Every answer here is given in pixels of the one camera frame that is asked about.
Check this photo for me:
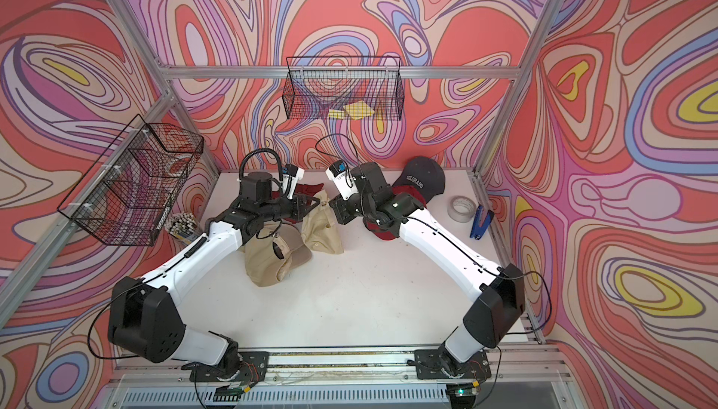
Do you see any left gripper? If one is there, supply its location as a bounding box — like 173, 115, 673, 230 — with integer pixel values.
257, 192, 320, 225

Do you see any dark red cap front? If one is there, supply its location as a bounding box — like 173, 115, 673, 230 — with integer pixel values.
269, 184, 325, 203

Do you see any beige cap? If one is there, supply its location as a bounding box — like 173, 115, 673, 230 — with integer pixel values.
244, 225, 312, 287
239, 235, 261, 255
301, 190, 344, 255

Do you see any red Colorado cap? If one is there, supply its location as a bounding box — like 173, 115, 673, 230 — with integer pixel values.
363, 185, 426, 241

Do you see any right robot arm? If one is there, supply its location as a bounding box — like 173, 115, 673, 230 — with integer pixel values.
325, 157, 525, 377

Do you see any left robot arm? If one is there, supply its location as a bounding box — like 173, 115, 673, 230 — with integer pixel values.
108, 165, 321, 381

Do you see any grey Colorado cap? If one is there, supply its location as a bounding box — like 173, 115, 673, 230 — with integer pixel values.
392, 156, 446, 203

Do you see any cup of pencils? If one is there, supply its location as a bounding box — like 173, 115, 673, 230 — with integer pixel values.
165, 213, 202, 246

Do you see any clear tape roll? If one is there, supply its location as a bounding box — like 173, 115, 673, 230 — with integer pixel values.
447, 196, 478, 223

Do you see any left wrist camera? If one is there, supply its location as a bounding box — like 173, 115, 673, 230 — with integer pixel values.
282, 163, 305, 200

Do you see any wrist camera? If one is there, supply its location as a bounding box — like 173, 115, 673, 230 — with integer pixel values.
325, 160, 357, 201
282, 163, 305, 200

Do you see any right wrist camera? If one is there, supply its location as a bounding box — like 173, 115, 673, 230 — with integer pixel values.
325, 160, 357, 201

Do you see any black wire basket back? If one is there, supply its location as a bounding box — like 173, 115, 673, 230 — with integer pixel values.
282, 55, 405, 121

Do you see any black wire basket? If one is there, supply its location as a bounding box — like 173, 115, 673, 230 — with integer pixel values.
57, 116, 205, 246
282, 55, 405, 121

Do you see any black wire basket left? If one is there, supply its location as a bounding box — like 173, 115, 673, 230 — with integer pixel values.
57, 116, 205, 246

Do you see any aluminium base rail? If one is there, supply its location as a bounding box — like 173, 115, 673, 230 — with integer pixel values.
96, 344, 583, 408

